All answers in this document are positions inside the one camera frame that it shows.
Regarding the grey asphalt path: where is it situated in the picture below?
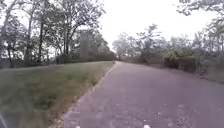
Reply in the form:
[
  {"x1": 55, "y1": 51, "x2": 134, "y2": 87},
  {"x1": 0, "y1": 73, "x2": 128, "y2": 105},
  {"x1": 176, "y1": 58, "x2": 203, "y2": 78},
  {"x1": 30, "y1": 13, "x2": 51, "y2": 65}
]
[{"x1": 63, "y1": 60, "x2": 224, "y2": 128}]

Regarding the grass verge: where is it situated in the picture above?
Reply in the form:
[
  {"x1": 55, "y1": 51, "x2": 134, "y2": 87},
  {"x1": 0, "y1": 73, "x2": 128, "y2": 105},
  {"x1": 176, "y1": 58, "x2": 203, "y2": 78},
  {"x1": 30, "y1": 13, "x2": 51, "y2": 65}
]
[{"x1": 0, "y1": 60, "x2": 117, "y2": 128}]

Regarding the row of trees and bushes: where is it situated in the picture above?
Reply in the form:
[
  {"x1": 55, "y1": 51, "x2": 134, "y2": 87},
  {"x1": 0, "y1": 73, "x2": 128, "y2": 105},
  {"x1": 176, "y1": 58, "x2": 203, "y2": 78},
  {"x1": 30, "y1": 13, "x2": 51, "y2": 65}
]
[{"x1": 111, "y1": 0, "x2": 224, "y2": 83}]

